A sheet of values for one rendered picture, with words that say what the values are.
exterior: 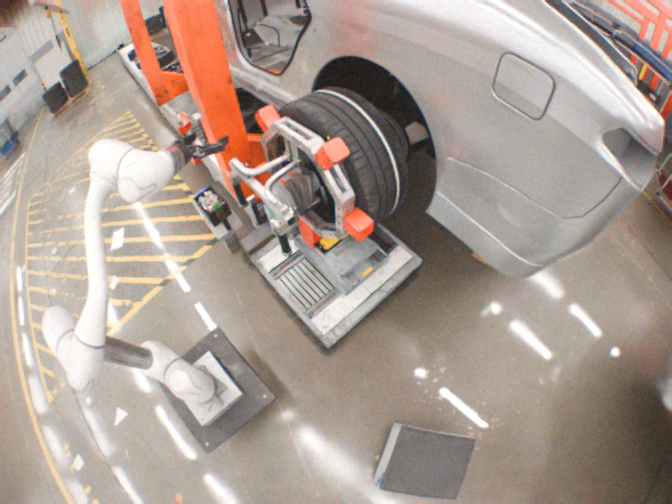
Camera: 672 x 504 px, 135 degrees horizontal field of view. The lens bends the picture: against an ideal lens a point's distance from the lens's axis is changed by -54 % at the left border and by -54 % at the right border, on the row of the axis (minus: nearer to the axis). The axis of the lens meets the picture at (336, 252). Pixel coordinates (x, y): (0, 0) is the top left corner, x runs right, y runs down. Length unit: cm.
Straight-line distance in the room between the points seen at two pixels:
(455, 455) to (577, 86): 148
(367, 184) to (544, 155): 59
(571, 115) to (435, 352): 149
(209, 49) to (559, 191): 131
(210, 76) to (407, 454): 183
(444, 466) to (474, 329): 93
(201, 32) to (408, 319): 185
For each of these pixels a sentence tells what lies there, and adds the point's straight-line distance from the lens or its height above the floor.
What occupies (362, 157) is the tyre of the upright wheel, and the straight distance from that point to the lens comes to 101.
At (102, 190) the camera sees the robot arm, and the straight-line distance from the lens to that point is 87.
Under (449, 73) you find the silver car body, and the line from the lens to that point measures 96.
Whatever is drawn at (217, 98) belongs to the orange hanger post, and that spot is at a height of 118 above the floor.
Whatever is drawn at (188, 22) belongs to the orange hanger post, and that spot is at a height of 157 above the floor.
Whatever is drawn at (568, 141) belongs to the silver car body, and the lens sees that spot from 87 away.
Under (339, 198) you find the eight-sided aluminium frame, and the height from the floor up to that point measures 98.
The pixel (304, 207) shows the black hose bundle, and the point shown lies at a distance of 99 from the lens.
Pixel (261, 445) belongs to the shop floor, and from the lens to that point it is 182.
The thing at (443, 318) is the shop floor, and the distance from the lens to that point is 193.
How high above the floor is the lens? 174
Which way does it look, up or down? 59 degrees down
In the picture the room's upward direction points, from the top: 3 degrees counter-clockwise
